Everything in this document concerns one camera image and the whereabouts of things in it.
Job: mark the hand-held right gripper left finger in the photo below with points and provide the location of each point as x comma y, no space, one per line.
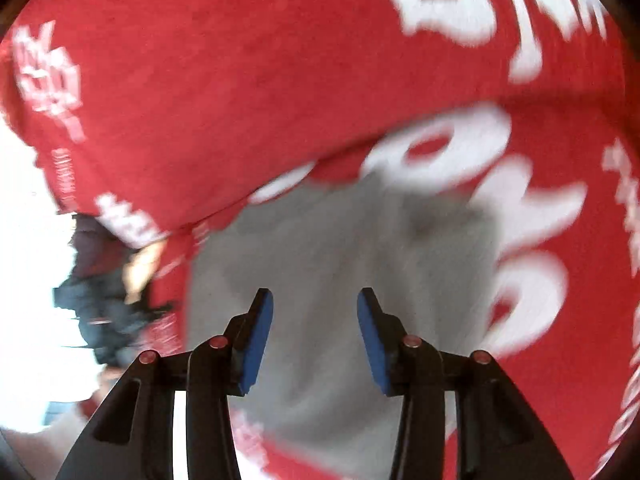
257,340

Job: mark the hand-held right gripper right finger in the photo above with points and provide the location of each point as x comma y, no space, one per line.
372,345

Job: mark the black cloth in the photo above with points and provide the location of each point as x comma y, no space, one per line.
110,320

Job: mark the purple cloth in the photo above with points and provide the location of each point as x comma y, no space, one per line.
95,255

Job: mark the grey knit sweater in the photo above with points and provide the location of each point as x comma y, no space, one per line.
325,240

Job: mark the red printed sofa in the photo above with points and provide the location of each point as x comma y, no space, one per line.
200,85

